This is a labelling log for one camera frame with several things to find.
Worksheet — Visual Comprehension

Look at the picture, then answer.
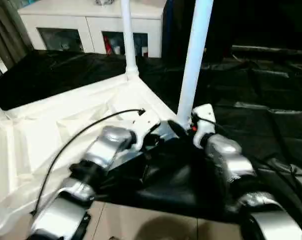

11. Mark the dark metal bar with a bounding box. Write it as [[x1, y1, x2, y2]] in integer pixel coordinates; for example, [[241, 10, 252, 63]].
[[232, 44, 302, 55]]

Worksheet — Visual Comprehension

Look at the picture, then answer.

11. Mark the white plastic table top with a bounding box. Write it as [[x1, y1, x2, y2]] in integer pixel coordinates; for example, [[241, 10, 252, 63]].
[[0, 73, 189, 236]]

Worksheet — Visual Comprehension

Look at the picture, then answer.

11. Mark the white sideboard cabinet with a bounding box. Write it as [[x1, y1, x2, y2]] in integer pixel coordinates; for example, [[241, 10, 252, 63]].
[[17, 0, 168, 59]]

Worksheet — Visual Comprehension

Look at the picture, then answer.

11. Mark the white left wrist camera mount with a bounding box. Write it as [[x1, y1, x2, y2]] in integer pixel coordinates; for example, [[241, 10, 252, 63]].
[[132, 113, 163, 153]]

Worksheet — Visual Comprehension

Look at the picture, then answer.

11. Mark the red bottle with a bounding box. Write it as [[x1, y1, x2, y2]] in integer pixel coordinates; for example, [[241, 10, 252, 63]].
[[104, 36, 114, 54]]

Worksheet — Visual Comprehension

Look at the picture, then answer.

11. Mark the grey brown curtain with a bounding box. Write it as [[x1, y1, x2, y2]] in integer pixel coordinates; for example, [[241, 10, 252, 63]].
[[0, 0, 33, 74]]

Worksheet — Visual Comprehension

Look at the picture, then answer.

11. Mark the black mat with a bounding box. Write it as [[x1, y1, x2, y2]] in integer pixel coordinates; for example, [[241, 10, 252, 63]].
[[0, 48, 302, 226]]

